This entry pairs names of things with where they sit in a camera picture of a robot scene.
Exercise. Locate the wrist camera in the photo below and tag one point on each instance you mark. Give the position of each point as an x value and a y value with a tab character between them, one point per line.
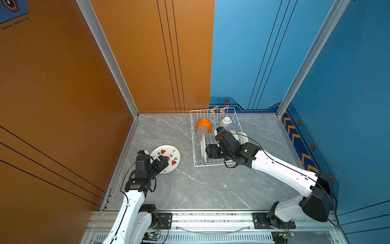
220	129
142	155

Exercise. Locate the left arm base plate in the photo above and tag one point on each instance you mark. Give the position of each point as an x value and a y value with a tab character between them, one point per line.
162	220

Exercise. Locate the orange bowl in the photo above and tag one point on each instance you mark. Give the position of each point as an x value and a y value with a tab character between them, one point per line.
204	123

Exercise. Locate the right circuit board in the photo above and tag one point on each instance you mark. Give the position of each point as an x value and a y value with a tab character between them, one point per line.
281	237

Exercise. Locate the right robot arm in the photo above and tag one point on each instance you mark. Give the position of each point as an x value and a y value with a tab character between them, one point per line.
316	192

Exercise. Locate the clear glass cup left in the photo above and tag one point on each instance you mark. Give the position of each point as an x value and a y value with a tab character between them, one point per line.
202	130

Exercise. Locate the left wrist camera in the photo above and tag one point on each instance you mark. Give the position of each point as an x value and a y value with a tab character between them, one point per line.
142	155

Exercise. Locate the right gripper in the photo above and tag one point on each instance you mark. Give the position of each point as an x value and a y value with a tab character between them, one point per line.
212	149

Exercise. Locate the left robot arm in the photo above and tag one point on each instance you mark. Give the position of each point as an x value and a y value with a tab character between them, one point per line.
135	217

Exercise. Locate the left circuit board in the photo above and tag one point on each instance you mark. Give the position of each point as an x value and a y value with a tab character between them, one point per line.
151	237

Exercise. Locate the white small bowl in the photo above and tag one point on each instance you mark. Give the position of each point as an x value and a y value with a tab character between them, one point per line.
226	122

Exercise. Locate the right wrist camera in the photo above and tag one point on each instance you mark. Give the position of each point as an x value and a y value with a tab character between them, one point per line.
220	129

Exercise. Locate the circuit board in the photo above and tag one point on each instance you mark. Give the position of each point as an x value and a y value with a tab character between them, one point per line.
281	237
151	237

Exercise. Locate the green rimmed white plate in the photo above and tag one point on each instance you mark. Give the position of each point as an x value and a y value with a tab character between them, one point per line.
203	148

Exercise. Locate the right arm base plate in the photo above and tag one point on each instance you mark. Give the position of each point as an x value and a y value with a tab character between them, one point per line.
262	221

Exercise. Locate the watermelon pattern plate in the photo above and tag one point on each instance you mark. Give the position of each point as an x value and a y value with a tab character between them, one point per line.
171	153

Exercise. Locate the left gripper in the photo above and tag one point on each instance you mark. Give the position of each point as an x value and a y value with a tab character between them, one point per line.
159	166

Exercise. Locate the aluminium front rail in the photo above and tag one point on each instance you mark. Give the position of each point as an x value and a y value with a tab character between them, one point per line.
219	227

